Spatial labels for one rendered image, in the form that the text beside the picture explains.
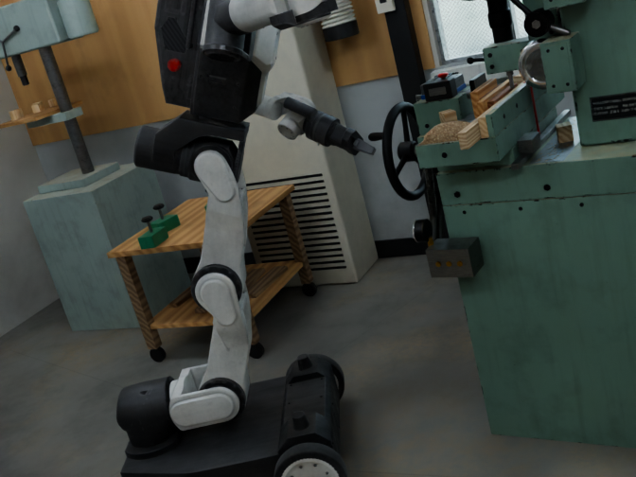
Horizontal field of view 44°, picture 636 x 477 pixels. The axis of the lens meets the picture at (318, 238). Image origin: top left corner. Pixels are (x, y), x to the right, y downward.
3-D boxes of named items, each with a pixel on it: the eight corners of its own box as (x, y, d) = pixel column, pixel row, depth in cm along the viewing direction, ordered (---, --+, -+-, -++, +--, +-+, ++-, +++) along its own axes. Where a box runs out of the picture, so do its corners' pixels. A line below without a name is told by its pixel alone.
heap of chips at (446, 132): (432, 134, 205) (429, 120, 204) (484, 128, 197) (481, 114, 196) (418, 145, 198) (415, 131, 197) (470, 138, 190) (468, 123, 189)
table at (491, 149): (468, 110, 251) (465, 92, 250) (565, 97, 234) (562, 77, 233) (385, 172, 204) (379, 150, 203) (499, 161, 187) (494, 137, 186)
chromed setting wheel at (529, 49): (524, 91, 198) (516, 42, 194) (574, 83, 191) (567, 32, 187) (521, 94, 195) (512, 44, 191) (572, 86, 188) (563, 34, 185)
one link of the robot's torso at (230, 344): (195, 429, 231) (186, 274, 216) (205, 394, 250) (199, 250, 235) (249, 429, 230) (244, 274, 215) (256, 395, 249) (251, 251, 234)
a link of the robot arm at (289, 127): (310, 151, 234) (279, 136, 238) (330, 126, 238) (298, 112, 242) (307, 129, 224) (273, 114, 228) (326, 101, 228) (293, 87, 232)
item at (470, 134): (538, 84, 231) (535, 71, 230) (544, 83, 230) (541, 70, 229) (460, 150, 183) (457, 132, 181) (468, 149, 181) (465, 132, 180)
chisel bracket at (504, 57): (496, 75, 215) (490, 43, 212) (547, 66, 207) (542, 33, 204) (486, 80, 209) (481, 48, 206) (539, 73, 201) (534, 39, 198)
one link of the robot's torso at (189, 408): (176, 437, 232) (163, 398, 228) (188, 402, 251) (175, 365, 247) (244, 422, 230) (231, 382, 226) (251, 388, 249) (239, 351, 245)
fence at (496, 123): (556, 78, 233) (554, 60, 232) (562, 77, 232) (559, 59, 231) (488, 137, 187) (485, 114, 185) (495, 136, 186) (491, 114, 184)
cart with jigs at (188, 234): (220, 298, 394) (181, 176, 374) (323, 291, 369) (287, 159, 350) (146, 367, 338) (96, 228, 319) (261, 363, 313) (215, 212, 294)
